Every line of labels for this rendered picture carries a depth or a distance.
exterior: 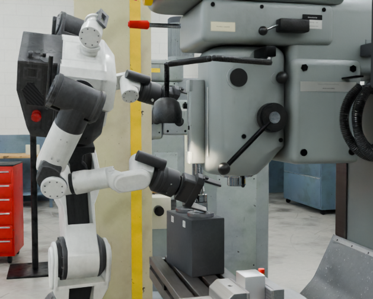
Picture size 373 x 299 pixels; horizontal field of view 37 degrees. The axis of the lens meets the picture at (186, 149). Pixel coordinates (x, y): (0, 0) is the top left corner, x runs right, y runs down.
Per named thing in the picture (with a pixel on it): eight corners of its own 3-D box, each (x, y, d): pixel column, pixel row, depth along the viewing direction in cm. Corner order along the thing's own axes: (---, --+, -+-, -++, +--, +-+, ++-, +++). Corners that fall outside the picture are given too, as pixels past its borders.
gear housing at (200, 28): (202, 41, 128) (202, -4, 127) (178, 53, 151) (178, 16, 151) (335, 45, 136) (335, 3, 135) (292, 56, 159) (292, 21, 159)
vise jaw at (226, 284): (225, 311, 127) (225, 294, 127) (209, 295, 139) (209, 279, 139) (249, 309, 129) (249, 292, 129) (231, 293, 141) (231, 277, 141)
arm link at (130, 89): (144, 110, 216) (117, 102, 211) (140, 93, 223) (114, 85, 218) (157, 88, 210) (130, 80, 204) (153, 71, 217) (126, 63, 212)
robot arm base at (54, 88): (41, 112, 153) (57, 75, 151) (42, 102, 165) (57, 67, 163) (92, 132, 158) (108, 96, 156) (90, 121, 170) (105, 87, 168)
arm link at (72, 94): (43, 123, 157) (61, 83, 152) (47, 109, 165) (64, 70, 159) (82, 138, 161) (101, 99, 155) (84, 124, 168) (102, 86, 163)
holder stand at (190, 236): (191, 277, 179) (191, 216, 178) (166, 261, 199) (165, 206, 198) (225, 273, 184) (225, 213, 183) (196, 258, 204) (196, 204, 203)
